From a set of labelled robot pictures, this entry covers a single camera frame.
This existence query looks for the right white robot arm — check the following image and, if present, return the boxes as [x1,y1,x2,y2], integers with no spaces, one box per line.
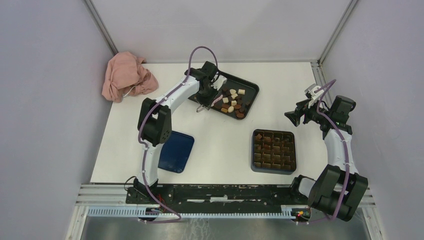
[284,95,368,222]

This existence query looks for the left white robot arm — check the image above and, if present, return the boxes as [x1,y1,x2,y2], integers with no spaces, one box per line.
[125,61,227,204]

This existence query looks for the pink cat paw tongs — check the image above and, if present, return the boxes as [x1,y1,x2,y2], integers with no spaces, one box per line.
[196,94,223,113]

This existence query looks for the blue chocolate box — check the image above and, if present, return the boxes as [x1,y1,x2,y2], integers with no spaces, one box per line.
[250,129,297,175]

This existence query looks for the black chocolate tray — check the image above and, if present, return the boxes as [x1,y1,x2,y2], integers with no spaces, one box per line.
[184,62,259,119]

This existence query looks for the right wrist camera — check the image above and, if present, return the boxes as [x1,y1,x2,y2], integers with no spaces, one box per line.
[304,83,324,108]

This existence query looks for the blue tin lid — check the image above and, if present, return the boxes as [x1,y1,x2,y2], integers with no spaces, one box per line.
[158,131,195,174]

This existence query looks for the pink cloth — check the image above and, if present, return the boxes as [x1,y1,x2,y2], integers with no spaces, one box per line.
[101,51,159,103]

